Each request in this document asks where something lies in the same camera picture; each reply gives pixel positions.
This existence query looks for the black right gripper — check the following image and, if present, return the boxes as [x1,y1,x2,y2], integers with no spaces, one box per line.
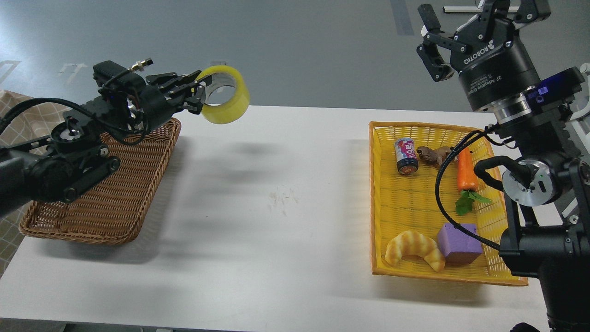
[417,0,551,112]

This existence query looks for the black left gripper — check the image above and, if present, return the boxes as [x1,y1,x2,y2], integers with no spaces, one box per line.
[139,70,206,130]

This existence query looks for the yellow tape roll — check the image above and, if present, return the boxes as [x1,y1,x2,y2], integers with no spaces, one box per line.
[196,65,250,125]

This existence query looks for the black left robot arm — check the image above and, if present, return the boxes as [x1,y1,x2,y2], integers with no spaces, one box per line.
[0,60,212,216]

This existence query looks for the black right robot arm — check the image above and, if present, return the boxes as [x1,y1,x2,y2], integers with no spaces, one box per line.
[417,0,590,332]

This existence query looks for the white desk base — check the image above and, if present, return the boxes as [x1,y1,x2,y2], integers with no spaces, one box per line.
[442,6,481,13]

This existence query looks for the brown wicker basket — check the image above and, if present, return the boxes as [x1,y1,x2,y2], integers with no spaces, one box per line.
[19,118,181,245]

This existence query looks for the brown toy animal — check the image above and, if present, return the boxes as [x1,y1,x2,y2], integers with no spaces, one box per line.
[416,146,453,168]

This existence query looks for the beige checkered cloth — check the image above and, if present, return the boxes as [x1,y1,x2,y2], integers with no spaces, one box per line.
[0,90,69,276]

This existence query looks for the purple soda can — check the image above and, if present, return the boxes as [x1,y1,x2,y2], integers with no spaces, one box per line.
[395,138,419,176]

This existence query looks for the orange toy carrot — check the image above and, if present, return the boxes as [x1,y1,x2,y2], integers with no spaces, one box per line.
[455,148,492,216]

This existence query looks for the yellow plastic basket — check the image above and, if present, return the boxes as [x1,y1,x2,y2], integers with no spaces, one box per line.
[369,121,529,286]

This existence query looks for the purple foam block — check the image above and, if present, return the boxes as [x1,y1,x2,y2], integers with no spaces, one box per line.
[437,223,483,265]

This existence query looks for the toy croissant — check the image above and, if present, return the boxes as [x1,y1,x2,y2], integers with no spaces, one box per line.
[385,230,445,273]

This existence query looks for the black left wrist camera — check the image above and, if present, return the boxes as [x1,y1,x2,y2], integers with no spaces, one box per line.
[93,60,146,95]

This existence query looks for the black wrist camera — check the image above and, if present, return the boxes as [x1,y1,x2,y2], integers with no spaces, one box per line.
[93,60,146,95]
[525,67,585,113]

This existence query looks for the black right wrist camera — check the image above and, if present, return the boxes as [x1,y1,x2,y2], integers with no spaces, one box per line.
[525,67,585,113]

